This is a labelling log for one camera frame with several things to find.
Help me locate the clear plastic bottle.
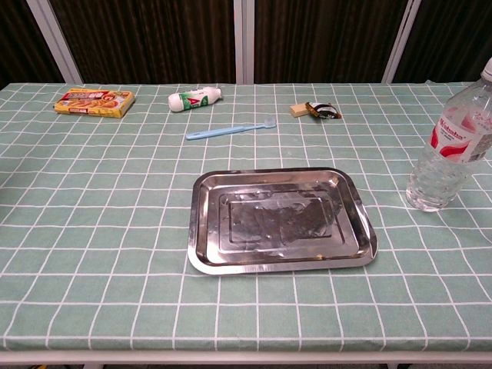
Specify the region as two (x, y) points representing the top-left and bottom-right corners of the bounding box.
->
(405, 56), (492, 213)

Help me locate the stainless steel tray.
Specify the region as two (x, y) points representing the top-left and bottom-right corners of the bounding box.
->
(187, 167), (379, 276)

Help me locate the light blue toothbrush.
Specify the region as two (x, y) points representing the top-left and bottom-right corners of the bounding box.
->
(185, 117), (277, 141)

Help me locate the black snack wrapper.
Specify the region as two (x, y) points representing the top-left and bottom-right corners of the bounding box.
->
(305, 101), (343, 121)

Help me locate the green checkered tablecloth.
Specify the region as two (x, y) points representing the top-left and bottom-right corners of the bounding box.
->
(0, 82), (492, 353)

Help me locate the yellow curry box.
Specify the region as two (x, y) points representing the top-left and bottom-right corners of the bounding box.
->
(54, 88), (136, 119)

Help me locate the white partition post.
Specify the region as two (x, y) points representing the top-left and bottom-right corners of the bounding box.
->
(381, 0), (422, 85)
(25, 0), (84, 86)
(233, 0), (256, 85)

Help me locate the white table frame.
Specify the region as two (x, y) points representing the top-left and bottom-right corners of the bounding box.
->
(0, 350), (492, 369)

